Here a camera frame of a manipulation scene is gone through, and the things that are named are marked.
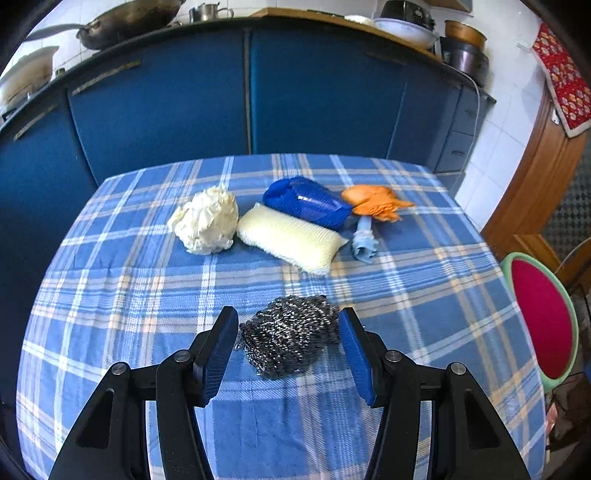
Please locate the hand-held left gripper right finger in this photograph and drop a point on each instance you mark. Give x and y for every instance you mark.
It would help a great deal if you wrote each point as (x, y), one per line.
(358, 360)

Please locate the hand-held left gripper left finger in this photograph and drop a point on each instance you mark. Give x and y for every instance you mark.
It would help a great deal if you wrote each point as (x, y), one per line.
(217, 355)

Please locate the steel wool scrubber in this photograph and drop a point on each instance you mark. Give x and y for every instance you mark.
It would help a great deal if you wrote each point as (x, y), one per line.
(286, 332)

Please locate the light blue cloth scrap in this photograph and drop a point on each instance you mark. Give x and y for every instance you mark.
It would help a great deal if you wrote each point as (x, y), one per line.
(364, 244)

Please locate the white paper ball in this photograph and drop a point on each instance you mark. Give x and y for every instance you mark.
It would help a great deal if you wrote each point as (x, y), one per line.
(205, 219)

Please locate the pale yellow mesh sponge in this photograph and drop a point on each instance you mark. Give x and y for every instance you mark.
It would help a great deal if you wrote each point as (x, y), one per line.
(286, 235)

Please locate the orange cloth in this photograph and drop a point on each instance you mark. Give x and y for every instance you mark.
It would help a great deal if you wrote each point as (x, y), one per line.
(369, 198)

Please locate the blue mesh sponge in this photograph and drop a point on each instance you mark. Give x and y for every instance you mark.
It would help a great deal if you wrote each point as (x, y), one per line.
(304, 203)

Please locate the red bin with green rim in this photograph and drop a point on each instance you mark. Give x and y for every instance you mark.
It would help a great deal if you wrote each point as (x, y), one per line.
(542, 314)

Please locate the blue plaid tablecloth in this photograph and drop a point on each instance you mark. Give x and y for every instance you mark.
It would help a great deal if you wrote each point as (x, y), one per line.
(138, 286)

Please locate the wooden door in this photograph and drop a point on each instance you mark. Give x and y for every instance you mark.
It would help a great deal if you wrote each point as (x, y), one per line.
(531, 184)

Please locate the blue kitchen base cabinet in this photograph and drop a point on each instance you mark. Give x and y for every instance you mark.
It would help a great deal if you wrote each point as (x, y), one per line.
(161, 106)

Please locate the dark rice cooker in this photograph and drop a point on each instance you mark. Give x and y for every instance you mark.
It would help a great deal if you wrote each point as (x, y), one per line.
(466, 62)

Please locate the white bowl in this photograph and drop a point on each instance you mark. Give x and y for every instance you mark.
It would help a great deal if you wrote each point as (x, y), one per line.
(406, 32)

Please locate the white wrapped bundle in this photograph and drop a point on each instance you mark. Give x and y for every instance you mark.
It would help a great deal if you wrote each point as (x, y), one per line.
(359, 20)

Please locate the brown inner cooking pot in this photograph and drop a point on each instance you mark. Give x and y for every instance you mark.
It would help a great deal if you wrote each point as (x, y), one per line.
(464, 34)

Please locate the metal kettle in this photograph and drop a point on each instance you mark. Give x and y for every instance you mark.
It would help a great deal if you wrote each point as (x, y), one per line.
(207, 11)

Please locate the red floral quilted cloth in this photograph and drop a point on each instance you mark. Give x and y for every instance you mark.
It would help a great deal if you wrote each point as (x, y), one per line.
(563, 78)

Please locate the metal wok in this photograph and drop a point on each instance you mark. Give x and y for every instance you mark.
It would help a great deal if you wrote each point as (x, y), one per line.
(124, 18)

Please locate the black air fryer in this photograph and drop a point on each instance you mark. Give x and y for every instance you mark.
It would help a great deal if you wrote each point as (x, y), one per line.
(406, 11)

